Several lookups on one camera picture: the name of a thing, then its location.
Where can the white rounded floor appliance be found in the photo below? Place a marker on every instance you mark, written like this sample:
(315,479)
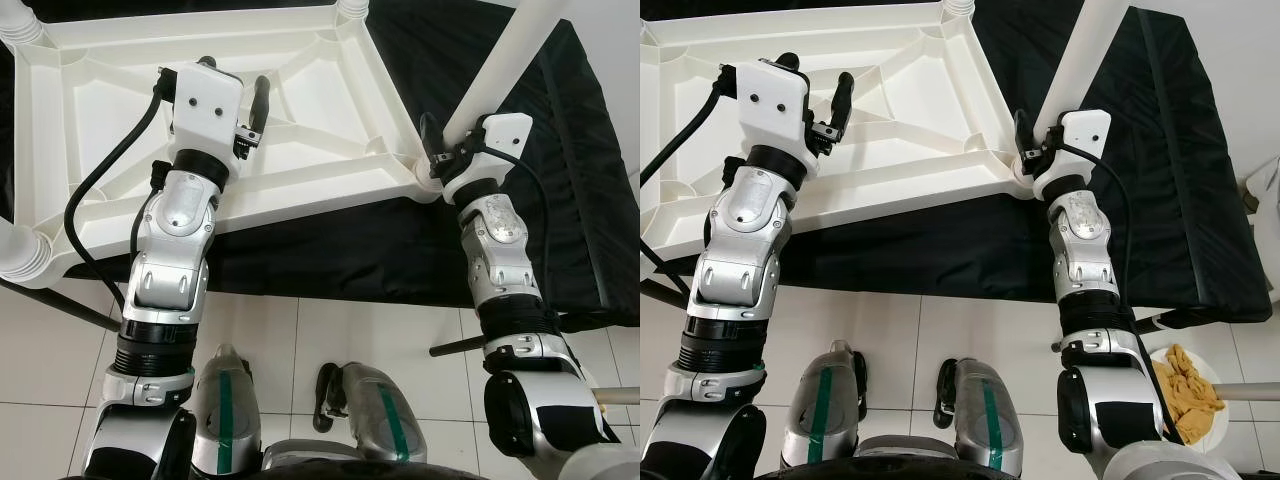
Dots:
(1265,200)

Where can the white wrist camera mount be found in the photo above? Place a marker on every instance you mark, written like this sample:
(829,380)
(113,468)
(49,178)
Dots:
(770,105)
(205,105)
(505,135)
(1085,130)

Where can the crumpled yellow cloth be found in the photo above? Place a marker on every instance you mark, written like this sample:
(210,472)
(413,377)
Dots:
(1190,395)
(608,408)

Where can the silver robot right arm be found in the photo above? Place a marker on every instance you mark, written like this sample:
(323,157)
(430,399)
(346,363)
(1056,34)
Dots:
(500,260)
(1080,255)

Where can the black table cloth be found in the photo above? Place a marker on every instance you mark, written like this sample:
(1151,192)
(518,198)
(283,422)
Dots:
(950,250)
(350,250)

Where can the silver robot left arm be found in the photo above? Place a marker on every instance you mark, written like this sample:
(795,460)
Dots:
(745,240)
(175,240)

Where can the white plastic table top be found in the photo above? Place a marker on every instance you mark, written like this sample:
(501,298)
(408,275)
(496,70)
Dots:
(100,120)
(900,130)

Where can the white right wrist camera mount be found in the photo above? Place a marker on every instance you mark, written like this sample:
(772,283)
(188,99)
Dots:
(505,135)
(1085,130)

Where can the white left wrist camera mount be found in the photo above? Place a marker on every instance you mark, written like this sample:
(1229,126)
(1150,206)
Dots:
(205,105)
(770,105)

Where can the white round plate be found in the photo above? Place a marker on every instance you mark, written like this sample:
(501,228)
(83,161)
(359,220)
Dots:
(1222,420)

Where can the grey metal pole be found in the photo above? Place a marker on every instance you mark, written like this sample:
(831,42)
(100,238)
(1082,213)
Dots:
(620,396)
(1250,392)

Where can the black robot waist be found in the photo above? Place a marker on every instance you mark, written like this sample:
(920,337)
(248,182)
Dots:
(920,474)
(360,473)

